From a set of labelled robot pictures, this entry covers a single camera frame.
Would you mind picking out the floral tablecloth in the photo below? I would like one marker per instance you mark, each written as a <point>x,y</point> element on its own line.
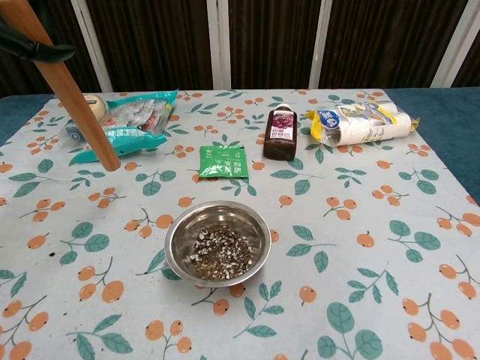
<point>337,262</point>

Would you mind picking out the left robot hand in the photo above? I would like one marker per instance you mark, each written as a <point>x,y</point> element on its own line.
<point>41,53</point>

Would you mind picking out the teal snack bag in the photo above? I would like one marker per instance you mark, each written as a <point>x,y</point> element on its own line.
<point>135,127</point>

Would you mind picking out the mayonnaise squeeze bottle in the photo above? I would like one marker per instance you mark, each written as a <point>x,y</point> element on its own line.
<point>98,107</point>

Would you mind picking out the green sachet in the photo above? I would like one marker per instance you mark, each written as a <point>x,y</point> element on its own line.
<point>223,163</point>

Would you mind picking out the wooden rolling pin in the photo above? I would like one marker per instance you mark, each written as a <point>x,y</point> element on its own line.
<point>82,112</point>

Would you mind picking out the stainless steel bowl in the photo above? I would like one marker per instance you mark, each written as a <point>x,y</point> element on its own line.
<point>221,215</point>

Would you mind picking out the white partition frame post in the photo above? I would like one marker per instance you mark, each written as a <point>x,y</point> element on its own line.
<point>320,45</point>
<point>92,47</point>
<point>213,45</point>
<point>455,45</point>

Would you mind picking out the plastic-wrapped paper cup pack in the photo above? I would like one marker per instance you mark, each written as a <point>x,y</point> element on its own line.
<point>360,123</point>

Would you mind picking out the dark juice bottle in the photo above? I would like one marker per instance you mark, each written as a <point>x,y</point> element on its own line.
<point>280,135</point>

